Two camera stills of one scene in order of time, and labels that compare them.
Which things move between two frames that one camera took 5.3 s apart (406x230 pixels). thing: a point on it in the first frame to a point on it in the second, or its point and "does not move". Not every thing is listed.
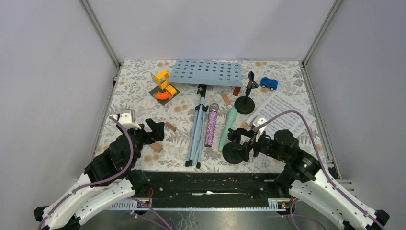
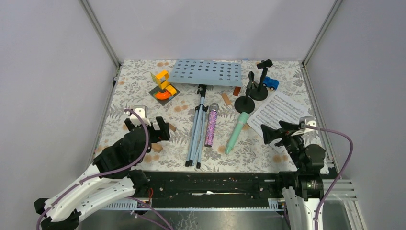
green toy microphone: [231, 116] to [243, 117]
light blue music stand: [202, 73] does not move
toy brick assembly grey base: [163, 101] does not move
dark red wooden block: [236, 90] does not move
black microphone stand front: [245, 105] does not move
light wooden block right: [226, 98] does not move
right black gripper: [248, 146] to [269, 134]
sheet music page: [277, 103] does not move
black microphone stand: [233, 152] to [260, 93]
